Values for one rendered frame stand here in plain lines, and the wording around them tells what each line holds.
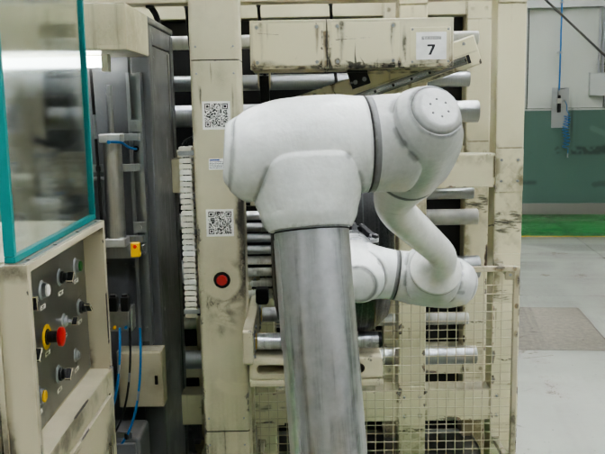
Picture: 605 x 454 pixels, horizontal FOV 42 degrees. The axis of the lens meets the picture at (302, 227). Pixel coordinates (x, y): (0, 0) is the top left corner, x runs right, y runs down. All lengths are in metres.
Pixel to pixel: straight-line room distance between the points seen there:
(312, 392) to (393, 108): 0.38
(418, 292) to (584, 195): 9.88
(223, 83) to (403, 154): 1.18
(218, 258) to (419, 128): 1.26
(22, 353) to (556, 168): 10.16
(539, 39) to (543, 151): 1.50
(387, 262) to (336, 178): 0.59
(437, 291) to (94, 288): 0.87
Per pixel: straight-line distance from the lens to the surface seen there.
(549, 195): 11.30
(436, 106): 1.02
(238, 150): 1.01
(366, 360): 2.15
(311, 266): 1.00
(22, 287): 1.47
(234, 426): 2.33
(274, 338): 2.16
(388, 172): 1.04
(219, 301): 2.22
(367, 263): 1.53
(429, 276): 1.53
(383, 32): 2.42
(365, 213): 1.96
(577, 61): 11.38
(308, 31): 2.41
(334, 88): 2.54
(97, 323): 2.02
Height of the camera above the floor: 1.53
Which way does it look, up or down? 9 degrees down
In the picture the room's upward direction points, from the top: 1 degrees counter-clockwise
